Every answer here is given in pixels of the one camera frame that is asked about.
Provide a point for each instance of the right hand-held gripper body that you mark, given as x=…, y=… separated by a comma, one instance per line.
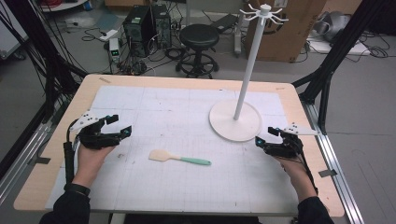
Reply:
x=288, y=146

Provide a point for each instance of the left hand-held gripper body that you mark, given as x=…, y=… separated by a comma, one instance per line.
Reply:
x=93, y=138

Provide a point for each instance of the white hook rack stand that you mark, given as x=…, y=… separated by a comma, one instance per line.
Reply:
x=235, y=124

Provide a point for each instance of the person's left hand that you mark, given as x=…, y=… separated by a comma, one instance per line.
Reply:
x=88, y=161

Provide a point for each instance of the person's right hand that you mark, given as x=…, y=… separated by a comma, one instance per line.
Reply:
x=297, y=174

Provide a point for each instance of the grey tape piece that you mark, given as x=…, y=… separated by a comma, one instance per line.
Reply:
x=39, y=160
x=327, y=173

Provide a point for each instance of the white grid mat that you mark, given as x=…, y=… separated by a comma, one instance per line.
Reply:
x=174, y=124

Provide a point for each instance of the black wristband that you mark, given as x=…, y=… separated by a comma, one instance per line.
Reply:
x=77, y=188

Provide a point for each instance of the white device with green light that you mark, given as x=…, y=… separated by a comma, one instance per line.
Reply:
x=114, y=49

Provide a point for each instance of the white power strip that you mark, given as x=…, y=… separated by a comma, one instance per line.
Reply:
x=108, y=35

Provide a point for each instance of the large black computer tower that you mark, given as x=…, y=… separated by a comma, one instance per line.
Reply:
x=138, y=29

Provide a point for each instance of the large cardboard box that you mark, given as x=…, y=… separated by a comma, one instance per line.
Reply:
x=292, y=34

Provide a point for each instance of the slim black computer tower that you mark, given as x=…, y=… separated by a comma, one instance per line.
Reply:
x=162, y=26

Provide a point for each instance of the black flat case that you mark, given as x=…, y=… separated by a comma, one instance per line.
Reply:
x=224, y=22

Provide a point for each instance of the black round stool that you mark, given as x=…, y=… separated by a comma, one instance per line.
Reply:
x=199, y=35

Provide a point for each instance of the grey bag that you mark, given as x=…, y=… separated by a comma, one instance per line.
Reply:
x=333, y=25

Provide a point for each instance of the white board panel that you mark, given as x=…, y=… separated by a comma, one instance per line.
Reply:
x=9, y=37

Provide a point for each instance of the aluminium rail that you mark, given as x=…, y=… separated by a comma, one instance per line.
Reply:
x=336, y=161
x=21, y=158

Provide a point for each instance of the black metal frame stand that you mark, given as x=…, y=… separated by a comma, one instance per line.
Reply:
x=336, y=46
x=49, y=59

